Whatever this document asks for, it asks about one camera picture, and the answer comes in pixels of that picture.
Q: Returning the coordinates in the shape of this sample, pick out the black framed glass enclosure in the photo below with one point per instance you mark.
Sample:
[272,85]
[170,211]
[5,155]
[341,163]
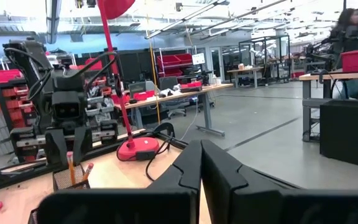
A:
[264,59]

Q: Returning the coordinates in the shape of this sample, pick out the black mesh desk organizer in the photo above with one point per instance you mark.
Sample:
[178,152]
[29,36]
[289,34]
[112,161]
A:
[61,180]

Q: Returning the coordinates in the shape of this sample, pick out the person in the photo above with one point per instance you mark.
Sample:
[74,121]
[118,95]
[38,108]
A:
[350,31]

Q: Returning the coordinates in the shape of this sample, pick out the wooden-top grey workbench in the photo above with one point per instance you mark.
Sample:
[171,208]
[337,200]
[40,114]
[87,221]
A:
[208,109]

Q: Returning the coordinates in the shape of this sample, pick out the black robot arm on bench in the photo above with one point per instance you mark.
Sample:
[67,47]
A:
[319,56]

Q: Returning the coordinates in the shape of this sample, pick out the black computer tower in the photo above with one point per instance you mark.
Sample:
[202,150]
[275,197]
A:
[350,133]

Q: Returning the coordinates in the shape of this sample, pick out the red tray on black box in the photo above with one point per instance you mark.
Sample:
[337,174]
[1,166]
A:
[191,86]

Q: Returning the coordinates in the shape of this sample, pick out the small wooden table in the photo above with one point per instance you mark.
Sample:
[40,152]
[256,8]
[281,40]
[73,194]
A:
[244,71]

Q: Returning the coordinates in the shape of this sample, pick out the white sign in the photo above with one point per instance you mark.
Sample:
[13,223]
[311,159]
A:
[198,58]

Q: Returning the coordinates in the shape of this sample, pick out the black shelf with parts bins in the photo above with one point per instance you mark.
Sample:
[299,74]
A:
[14,102]

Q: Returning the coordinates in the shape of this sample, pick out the orange pencil pink eraser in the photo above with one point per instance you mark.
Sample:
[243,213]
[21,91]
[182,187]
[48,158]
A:
[87,171]
[71,169]

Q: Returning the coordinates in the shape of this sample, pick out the grey office chair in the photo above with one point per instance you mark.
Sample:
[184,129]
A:
[168,82]

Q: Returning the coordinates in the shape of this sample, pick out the wooden-top bench with grey legs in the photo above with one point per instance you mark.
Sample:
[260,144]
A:
[322,76]

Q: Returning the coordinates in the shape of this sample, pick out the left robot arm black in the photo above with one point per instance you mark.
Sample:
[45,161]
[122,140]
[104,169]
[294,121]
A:
[26,62]

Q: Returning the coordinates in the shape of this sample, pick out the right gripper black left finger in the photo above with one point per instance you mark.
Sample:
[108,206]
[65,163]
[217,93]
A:
[120,205]

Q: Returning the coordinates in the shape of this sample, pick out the red desk lamp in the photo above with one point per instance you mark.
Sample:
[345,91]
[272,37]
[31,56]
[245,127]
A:
[138,147]

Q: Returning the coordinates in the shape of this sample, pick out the flat red storage bin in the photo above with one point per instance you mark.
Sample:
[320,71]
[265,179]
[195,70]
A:
[6,75]

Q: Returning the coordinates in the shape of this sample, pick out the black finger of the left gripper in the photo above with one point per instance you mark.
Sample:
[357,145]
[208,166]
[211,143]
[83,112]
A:
[82,140]
[56,146]

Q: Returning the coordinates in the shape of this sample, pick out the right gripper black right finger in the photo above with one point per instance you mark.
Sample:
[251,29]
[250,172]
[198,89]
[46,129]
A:
[259,205]

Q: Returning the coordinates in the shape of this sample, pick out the tall red storage bin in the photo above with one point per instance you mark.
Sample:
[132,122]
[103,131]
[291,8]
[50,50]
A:
[93,63]

